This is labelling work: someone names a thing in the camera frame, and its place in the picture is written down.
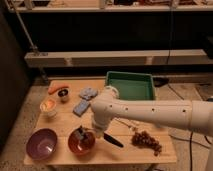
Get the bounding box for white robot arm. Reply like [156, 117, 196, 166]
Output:
[91, 86, 213, 137]

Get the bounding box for red bowl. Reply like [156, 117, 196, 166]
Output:
[68, 127, 95, 156]

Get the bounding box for purple bowl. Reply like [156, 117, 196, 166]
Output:
[26, 128, 58, 160]

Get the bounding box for blue sponge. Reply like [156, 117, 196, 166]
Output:
[73, 100, 90, 117]

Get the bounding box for wooden table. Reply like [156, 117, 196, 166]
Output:
[24, 79, 177, 166]

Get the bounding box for bunch of red grapes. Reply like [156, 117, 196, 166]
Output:
[131, 131, 162, 156]

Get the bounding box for small metal cup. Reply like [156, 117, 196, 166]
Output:
[58, 89, 69, 103]

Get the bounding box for white cup orange inside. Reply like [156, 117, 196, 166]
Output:
[40, 99, 57, 117]

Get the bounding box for green plastic tray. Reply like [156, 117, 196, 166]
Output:
[105, 71, 155, 101]

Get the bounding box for orange carrot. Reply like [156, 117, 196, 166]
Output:
[48, 84, 69, 95]

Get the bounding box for white metal shelf beam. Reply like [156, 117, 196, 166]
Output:
[25, 49, 213, 68]

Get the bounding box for black cable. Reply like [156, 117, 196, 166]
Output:
[162, 6, 213, 171]

